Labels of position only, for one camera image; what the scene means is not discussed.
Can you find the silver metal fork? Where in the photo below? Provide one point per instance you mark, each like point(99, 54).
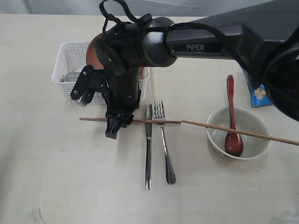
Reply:
point(159, 116)

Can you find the silver table knife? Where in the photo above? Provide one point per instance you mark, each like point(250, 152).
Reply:
point(148, 130)

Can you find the blue chip bag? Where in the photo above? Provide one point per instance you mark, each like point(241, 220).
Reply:
point(258, 96)

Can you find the white plastic perforated basket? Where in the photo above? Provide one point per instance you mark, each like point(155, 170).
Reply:
point(71, 60)

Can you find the wooden chopstick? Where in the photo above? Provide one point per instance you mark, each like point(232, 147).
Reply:
point(136, 120)
point(262, 136)

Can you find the white ceramic bowl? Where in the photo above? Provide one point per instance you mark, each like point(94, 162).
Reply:
point(253, 147)

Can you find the shiny metal cup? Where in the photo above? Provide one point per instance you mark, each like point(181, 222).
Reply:
point(70, 77)

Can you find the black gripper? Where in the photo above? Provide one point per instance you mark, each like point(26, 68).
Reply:
point(119, 51)

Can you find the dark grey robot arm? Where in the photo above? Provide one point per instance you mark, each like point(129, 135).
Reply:
point(263, 39)

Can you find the brown round plate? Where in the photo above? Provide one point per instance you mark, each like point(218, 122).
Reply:
point(93, 56)

